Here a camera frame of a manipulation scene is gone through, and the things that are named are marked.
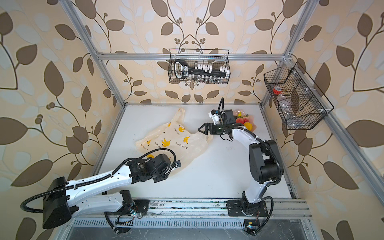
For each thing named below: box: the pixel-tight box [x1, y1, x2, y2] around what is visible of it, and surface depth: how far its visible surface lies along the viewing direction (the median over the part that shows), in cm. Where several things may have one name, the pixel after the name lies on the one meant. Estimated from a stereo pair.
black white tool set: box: [174, 59, 230, 79], surface depth 85 cm
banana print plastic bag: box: [135, 108, 213, 168], surface depth 89 cm
